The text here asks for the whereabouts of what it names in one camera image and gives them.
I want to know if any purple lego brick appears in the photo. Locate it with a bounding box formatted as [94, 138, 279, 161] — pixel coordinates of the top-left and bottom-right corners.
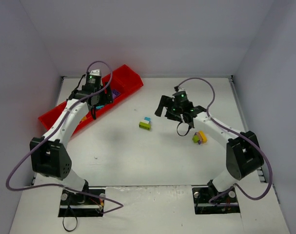
[112, 89, 120, 99]

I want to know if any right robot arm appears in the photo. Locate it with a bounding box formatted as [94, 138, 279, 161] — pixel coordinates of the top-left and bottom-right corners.
[155, 91, 264, 196]

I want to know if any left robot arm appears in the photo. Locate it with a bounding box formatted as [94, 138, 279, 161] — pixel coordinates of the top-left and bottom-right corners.
[30, 69, 113, 193]

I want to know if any green lego in pile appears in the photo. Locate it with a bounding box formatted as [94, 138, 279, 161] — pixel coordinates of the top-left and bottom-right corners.
[192, 135, 200, 143]

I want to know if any long green lego brick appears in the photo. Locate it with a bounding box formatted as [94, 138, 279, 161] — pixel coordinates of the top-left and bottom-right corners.
[138, 121, 151, 131]

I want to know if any pink lego in pile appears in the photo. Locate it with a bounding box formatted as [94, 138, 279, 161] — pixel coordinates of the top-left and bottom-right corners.
[196, 133, 203, 144]

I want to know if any yellow lego in pile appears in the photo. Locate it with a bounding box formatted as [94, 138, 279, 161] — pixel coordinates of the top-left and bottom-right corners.
[198, 131, 207, 143]

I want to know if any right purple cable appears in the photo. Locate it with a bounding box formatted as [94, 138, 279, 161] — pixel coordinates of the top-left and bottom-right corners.
[173, 78, 273, 204]

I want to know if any purple cable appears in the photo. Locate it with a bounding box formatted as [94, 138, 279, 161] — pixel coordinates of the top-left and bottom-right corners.
[173, 78, 273, 204]
[5, 60, 124, 214]

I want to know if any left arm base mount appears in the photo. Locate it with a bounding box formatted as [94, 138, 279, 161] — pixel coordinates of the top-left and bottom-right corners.
[58, 189, 104, 217]

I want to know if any black cable loop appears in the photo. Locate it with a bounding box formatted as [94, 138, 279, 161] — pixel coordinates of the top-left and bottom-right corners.
[62, 204, 79, 232]

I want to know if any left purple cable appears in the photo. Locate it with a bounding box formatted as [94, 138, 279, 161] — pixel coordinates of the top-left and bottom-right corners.
[5, 60, 124, 214]

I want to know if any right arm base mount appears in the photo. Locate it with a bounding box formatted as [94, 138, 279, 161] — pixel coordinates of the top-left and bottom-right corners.
[192, 181, 240, 215]

